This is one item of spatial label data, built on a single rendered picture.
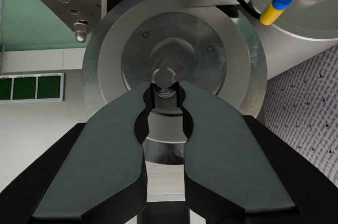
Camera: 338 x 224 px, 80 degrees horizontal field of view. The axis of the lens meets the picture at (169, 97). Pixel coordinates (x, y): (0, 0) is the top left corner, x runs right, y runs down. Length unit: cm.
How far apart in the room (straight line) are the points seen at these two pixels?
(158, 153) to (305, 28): 15
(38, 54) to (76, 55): 56
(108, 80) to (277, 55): 16
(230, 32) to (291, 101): 21
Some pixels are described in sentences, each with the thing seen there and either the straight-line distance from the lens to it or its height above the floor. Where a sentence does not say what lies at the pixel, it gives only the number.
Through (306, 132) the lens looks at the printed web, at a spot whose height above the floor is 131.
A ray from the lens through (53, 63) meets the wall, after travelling 345.
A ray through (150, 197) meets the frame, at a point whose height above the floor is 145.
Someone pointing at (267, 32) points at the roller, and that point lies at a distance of 20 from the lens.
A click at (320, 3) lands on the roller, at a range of 22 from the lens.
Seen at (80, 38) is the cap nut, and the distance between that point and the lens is 56.
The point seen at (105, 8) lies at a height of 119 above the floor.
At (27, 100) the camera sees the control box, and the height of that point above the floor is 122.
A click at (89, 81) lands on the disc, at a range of 17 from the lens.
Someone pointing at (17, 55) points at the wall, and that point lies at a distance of 379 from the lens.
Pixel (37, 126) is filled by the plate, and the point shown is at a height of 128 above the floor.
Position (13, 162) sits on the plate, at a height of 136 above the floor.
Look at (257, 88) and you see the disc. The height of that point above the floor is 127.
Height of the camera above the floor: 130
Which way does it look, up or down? 9 degrees down
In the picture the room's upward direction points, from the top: 178 degrees clockwise
